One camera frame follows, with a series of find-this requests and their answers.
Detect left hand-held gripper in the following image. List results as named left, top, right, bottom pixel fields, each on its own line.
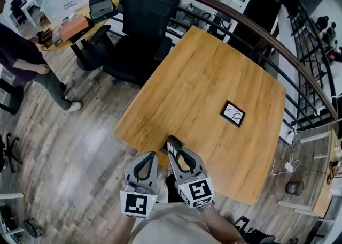
left=119, top=151, right=161, bottom=220

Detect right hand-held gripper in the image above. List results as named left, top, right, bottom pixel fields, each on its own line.
left=167, top=148, right=215, bottom=209

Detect person's right forearm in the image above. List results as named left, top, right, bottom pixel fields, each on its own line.
left=199, top=207, right=247, bottom=244

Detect person's left forearm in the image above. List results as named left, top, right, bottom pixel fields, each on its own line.
left=100, top=213, right=137, bottom=244

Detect orange box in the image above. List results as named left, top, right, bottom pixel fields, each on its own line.
left=59, top=14, right=90, bottom=43

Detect dark brown drawer organizer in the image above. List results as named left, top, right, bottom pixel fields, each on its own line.
left=36, top=27, right=53, bottom=49

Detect person's black trousers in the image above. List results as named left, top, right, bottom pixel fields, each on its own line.
left=165, top=173, right=188, bottom=204

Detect silver metal wristwatch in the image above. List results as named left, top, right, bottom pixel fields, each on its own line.
left=196, top=201, right=216, bottom=212

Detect person's cream knitted top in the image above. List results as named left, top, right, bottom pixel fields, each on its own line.
left=127, top=202, right=223, bottom=244

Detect wooden table with white legs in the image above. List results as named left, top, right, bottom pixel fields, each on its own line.
left=114, top=25, right=287, bottom=207

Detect black round wheeled base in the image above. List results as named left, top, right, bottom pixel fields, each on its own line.
left=22, top=218, right=43, bottom=239

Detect black swivel chair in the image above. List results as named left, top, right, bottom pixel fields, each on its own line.
left=0, top=132, right=24, bottom=173

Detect round wooden table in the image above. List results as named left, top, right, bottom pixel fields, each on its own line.
left=39, top=0, right=120, bottom=63

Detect black mesh office chair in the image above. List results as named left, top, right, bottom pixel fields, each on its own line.
left=77, top=0, right=182, bottom=89

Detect black railing with wooden handrail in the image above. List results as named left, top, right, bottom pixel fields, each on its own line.
left=55, top=0, right=339, bottom=142

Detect black hard case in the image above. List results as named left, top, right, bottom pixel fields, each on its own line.
left=88, top=0, right=119, bottom=25

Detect black picture frame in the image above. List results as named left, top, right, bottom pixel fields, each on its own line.
left=220, top=100, right=246, bottom=128

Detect white power cable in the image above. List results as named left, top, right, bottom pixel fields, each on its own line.
left=270, top=124, right=342, bottom=177

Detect black wire waste bin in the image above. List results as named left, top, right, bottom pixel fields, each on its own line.
left=284, top=180, right=305, bottom=195

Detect wooden desk with white frame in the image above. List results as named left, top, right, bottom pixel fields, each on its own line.
left=277, top=129, right=340, bottom=219

